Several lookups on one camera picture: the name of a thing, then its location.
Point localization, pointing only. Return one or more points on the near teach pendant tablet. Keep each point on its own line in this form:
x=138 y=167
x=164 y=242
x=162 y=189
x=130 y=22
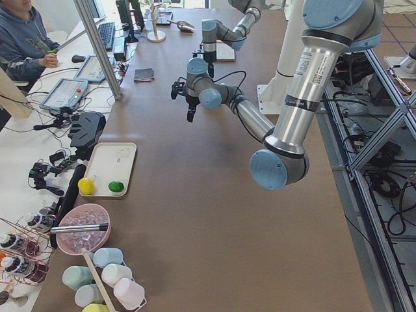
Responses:
x=66 y=93

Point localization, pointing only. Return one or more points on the steel scoop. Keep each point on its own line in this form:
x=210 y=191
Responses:
x=183 y=26

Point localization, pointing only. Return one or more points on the grey folded cloth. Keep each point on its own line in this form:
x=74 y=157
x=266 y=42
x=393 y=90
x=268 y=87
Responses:
x=143 y=75

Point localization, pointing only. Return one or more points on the copper wire bottle rack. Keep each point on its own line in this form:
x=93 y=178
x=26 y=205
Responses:
x=25 y=254

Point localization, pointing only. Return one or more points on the pink cup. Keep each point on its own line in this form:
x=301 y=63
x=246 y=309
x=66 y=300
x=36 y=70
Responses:
x=129 y=293

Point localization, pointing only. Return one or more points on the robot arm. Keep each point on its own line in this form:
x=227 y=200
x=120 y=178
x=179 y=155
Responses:
x=213 y=30
x=331 y=28

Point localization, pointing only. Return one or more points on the steel tongs in bowl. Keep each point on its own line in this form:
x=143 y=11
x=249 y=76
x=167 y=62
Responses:
x=80 y=228

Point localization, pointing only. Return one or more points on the beige rabbit tray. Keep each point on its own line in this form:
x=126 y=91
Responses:
x=110 y=161

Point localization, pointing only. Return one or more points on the white cup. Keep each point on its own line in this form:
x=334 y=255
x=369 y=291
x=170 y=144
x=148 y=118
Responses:
x=112 y=273

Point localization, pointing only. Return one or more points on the seated person blue hoodie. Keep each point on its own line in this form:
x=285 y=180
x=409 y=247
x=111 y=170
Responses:
x=24 y=42

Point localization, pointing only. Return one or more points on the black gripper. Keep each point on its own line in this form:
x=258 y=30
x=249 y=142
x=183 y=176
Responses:
x=192 y=101
x=208 y=56

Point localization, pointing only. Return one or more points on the mint green cup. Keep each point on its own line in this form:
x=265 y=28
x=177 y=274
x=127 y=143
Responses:
x=77 y=276

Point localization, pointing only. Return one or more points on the pale blue cup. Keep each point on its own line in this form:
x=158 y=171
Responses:
x=88 y=294

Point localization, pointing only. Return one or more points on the far teach pendant tablet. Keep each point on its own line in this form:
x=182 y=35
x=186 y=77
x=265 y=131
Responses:
x=91 y=70

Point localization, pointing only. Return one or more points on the computer mouse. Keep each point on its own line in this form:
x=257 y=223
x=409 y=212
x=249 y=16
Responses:
x=78 y=59

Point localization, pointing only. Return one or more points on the green lime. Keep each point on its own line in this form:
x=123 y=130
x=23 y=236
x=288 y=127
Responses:
x=116 y=186

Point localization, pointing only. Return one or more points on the yellow cup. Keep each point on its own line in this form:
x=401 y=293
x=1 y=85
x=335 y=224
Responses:
x=94 y=307

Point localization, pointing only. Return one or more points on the teach pendant tablet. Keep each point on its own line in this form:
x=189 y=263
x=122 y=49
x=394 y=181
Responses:
x=91 y=70
x=66 y=93

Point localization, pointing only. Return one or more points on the black keyboard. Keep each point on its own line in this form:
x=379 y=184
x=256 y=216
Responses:
x=106 y=32

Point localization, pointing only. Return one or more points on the yellow lemon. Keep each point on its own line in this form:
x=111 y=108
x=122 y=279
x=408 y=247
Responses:
x=86 y=186

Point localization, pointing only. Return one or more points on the light blue cup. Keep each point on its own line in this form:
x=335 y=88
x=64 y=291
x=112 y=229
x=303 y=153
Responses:
x=105 y=256

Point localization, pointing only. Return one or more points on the pink ice bowl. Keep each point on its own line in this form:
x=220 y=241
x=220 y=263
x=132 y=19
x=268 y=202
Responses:
x=85 y=214

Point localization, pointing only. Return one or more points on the bamboo cutting board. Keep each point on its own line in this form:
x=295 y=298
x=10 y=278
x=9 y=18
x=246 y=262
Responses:
x=224 y=53

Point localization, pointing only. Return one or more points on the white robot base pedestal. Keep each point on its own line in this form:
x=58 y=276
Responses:
x=271 y=96

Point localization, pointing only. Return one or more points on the aluminium frame post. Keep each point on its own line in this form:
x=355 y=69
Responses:
x=95 y=40

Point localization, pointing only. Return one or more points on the wooden mug tree stand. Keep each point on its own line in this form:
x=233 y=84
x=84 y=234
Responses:
x=154 y=35

